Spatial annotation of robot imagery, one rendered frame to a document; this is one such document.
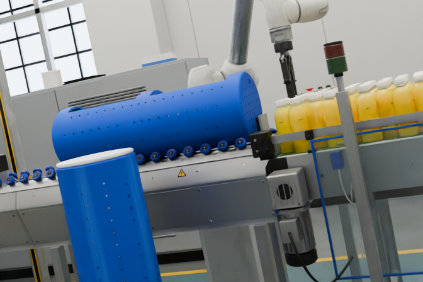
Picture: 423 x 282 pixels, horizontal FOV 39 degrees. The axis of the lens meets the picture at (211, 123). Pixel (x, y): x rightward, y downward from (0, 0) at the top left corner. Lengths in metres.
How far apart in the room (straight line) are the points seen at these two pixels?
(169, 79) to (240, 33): 1.24
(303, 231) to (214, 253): 1.17
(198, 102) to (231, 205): 0.43
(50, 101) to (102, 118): 2.15
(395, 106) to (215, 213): 0.83
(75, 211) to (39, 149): 2.70
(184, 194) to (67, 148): 0.56
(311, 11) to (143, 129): 0.83
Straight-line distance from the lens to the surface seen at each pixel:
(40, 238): 2.88
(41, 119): 4.72
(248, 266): 3.15
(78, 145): 2.59
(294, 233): 2.03
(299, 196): 2.03
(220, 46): 5.39
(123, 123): 2.47
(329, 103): 2.14
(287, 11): 2.42
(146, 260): 2.13
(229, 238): 3.13
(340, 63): 1.92
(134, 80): 4.30
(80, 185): 2.05
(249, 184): 2.31
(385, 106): 2.15
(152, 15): 5.31
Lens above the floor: 1.18
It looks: 3 degrees down
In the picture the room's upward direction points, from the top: 11 degrees counter-clockwise
